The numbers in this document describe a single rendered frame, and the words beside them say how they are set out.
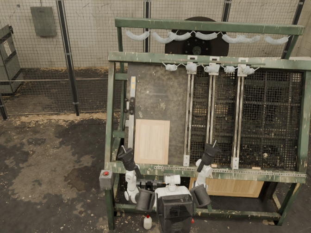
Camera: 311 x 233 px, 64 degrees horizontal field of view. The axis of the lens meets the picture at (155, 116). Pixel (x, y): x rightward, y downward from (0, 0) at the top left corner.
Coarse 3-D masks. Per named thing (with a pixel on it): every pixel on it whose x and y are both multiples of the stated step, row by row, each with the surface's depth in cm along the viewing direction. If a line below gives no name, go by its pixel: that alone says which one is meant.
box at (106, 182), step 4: (112, 172) 261; (100, 176) 253; (104, 176) 253; (108, 176) 254; (112, 176) 262; (100, 180) 253; (104, 180) 253; (108, 180) 253; (112, 180) 263; (100, 184) 257; (104, 184) 256; (108, 184) 256; (112, 184) 264; (100, 188) 260; (104, 188) 259; (108, 188) 259
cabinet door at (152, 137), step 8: (136, 120) 275; (144, 120) 275; (152, 120) 275; (160, 120) 275; (136, 128) 275; (144, 128) 275; (152, 128) 275; (160, 128) 275; (168, 128) 275; (136, 136) 276; (144, 136) 276; (152, 136) 276; (160, 136) 276; (168, 136) 275; (136, 144) 276; (144, 144) 276; (152, 144) 276; (160, 144) 276; (136, 152) 276; (144, 152) 276; (152, 152) 276; (160, 152) 276; (136, 160) 277; (144, 160) 276; (152, 160) 276; (160, 160) 276
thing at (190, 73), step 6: (192, 72) 263; (192, 78) 267; (192, 84) 267; (192, 90) 267; (192, 96) 268; (186, 102) 274; (192, 102) 268; (186, 108) 271; (186, 114) 269; (186, 120) 269; (186, 126) 269; (186, 132) 269; (186, 138) 269; (186, 144) 270; (186, 150) 274; (186, 156) 270; (186, 162) 270
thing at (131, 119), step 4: (132, 92) 272; (132, 96) 272; (132, 116) 273; (132, 120) 273; (132, 124) 273; (132, 128) 273; (132, 132) 273; (132, 136) 274; (128, 140) 274; (132, 140) 274; (128, 144) 274; (132, 144) 274; (132, 148) 275; (132, 152) 277
